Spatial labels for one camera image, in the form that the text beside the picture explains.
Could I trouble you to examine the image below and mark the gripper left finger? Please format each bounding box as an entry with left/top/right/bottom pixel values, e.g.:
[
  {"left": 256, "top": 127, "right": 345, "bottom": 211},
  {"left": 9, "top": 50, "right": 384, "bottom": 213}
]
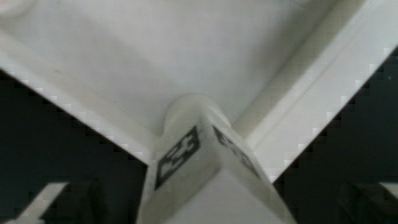
[{"left": 11, "top": 181, "right": 105, "bottom": 224}]

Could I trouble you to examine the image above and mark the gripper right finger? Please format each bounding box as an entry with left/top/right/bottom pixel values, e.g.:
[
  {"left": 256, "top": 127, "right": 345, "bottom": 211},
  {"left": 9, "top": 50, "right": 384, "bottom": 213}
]
[{"left": 336, "top": 183, "right": 398, "bottom": 224}]

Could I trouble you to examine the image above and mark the white square tabletop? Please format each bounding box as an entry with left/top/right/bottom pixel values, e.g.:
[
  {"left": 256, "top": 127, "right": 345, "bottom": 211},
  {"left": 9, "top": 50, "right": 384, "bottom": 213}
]
[{"left": 0, "top": 0, "right": 398, "bottom": 176}]

